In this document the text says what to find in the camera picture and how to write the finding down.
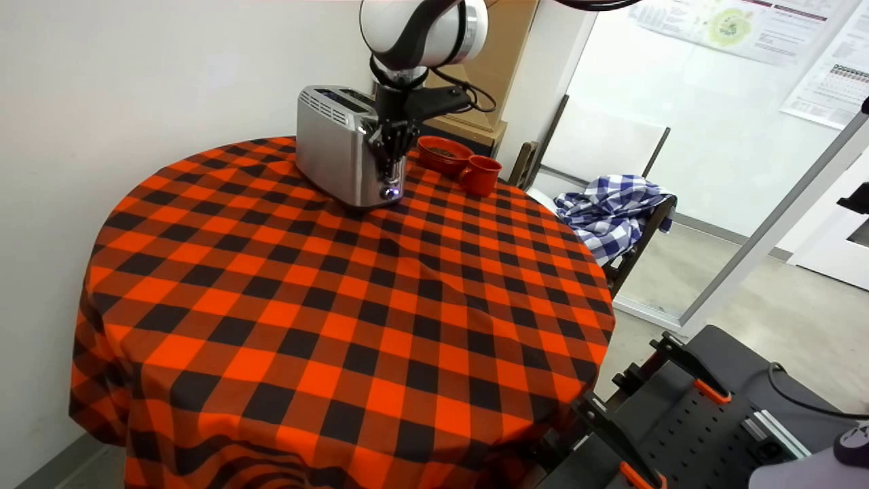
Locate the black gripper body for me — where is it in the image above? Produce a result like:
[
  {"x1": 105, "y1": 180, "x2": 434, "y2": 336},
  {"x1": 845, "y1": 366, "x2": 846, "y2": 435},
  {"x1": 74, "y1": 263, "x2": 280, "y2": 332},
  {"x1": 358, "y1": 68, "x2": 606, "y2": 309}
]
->
[{"x1": 366, "y1": 81, "x2": 470, "y2": 149}]

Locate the silver two-slot toaster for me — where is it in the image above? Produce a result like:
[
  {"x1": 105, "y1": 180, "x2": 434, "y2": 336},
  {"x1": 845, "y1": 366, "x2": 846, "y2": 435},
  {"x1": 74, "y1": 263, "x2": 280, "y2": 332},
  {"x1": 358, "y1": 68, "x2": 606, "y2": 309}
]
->
[{"x1": 296, "y1": 83, "x2": 405, "y2": 210}]

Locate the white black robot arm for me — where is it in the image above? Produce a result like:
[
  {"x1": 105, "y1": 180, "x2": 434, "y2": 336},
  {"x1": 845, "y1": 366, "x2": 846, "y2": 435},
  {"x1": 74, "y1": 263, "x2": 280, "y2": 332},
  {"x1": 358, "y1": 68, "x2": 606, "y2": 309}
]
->
[{"x1": 358, "y1": 0, "x2": 489, "y2": 181}]

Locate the red bowl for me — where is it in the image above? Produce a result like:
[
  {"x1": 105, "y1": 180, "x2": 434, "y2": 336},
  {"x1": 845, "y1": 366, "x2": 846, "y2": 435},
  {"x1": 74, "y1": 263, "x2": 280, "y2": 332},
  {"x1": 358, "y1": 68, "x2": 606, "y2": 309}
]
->
[{"x1": 417, "y1": 136, "x2": 470, "y2": 177}]

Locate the red cup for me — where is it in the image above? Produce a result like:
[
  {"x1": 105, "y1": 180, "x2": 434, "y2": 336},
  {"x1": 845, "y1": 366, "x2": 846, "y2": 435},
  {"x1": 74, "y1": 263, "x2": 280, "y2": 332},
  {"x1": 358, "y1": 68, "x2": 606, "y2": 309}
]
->
[{"x1": 459, "y1": 155, "x2": 499, "y2": 197}]

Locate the brown cardboard box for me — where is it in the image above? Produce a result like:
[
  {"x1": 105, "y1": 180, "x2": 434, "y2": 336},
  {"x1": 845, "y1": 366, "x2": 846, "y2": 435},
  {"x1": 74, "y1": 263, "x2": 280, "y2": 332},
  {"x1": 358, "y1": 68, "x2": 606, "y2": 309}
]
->
[{"x1": 428, "y1": 0, "x2": 541, "y2": 147}]

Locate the black folding chair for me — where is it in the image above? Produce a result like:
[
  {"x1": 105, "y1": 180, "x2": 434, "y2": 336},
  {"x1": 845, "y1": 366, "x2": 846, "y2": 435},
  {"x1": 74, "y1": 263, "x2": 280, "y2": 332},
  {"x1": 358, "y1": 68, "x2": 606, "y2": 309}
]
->
[{"x1": 507, "y1": 96, "x2": 677, "y2": 294}]

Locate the blue white checkered cloth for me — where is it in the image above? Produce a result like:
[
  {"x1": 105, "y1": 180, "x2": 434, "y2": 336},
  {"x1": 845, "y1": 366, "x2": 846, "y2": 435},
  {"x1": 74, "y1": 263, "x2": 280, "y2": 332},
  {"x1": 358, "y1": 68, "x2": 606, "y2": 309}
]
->
[{"x1": 553, "y1": 173, "x2": 667, "y2": 263}]

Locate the orange black checkered tablecloth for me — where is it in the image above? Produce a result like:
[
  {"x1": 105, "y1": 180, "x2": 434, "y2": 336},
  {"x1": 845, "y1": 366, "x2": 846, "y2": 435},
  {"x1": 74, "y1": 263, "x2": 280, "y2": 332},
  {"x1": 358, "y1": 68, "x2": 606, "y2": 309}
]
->
[{"x1": 71, "y1": 136, "x2": 614, "y2": 489}]

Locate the white aluminium frame post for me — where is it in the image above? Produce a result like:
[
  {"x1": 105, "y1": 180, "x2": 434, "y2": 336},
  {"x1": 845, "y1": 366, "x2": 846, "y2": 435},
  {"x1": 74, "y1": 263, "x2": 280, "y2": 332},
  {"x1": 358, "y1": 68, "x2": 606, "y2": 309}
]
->
[{"x1": 679, "y1": 98, "x2": 869, "y2": 336}]

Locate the white wall poster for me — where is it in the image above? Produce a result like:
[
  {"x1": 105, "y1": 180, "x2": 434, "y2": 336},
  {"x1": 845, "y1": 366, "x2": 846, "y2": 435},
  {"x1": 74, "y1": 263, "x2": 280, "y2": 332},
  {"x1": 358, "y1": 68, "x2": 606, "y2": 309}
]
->
[{"x1": 629, "y1": 0, "x2": 867, "y2": 127}]

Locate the black cable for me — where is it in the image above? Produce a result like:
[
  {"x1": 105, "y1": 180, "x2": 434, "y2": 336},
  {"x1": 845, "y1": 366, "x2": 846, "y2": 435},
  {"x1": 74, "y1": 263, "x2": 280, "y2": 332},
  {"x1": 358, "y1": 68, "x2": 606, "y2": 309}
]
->
[{"x1": 762, "y1": 362, "x2": 864, "y2": 423}]

